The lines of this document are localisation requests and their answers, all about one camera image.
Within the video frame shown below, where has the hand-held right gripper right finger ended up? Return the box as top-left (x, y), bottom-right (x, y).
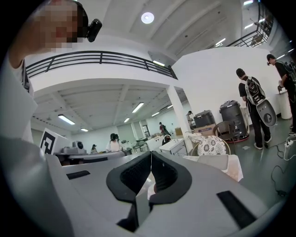
top-left (148, 150), bottom-right (193, 206)

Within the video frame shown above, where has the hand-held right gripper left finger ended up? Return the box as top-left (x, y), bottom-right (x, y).
top-left (106, 151), bottom-right (153, 203)

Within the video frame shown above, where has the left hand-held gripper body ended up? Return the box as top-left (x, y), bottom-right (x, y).
top-left (39, 128), bottom-right (127, 166)

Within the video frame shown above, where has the black white floral cushion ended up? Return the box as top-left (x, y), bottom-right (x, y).
top-left (197, 135), bottom-right (226, 156)

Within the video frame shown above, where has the peach floral tablecloth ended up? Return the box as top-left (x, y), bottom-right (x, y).
top-left (183, 154), bottom-right (244, 183)

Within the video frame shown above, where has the person's white shirt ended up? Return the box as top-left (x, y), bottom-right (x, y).
top-left (0, 57), bottom-right (39, 144)

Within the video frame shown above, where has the brown cardboard box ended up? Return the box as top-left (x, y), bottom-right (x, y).
top-left (193, 124), bottom-right (217, 137)

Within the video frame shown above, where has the gold-framed chair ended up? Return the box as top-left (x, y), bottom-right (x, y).
top-left (189, 136), bottom-right (232, 156)

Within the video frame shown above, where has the white square pillar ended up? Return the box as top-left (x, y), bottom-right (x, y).
top-left (166, 85), bottom-right (194, 154)

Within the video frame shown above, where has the brown wooden chair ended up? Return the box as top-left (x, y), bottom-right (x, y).
top-left (212, 120), bottom-right (236, 141)

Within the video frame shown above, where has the dark grey crate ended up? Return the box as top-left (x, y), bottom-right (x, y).
top-left (193, 110), bottom-right (216, 129)

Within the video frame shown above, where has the large black machine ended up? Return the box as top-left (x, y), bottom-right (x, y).
top-left (219, 100), bottom-right (248, 140)

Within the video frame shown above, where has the black mezzanine railing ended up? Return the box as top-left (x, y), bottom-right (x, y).
top-left (25, 50), bottom-right (178, 81)

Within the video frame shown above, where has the grey round-hole backpack shell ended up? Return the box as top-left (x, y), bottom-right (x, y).
top-left (255, 98), bottom-right (278, 128)

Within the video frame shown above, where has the person's head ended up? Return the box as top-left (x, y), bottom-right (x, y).
top-left (8, 0), bottom-right (90, 69)

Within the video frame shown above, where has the black and white backpack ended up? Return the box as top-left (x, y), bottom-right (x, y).
top-left (244, 77), bottom-right (267, 106)

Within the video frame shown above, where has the white cylinder stand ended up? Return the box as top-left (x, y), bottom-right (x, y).
top-left (276, 91), bottom-right (293, 120)

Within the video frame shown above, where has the round ceiling lamp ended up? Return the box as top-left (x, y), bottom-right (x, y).
top-left (141, 12), bottom-right (155, 25)

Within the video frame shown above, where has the black stairway railing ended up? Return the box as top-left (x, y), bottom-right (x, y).
top-left (227, 1), bottom-right (274, 48)

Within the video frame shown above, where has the white metal-frame cabinet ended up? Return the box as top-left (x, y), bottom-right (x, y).
top-left (159, 138), bottom-right (188, 156)

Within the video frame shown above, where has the black cable with adapter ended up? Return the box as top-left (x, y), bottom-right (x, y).
top-left (270, 165), bottom-right (290, 198)

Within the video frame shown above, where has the white cable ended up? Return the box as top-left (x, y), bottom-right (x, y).
top-left (283, 143), bottom-right (296, 162)

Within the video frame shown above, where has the black head-worn camera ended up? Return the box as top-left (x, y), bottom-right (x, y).
top-left (86, 18), bottom-right (103, 43)

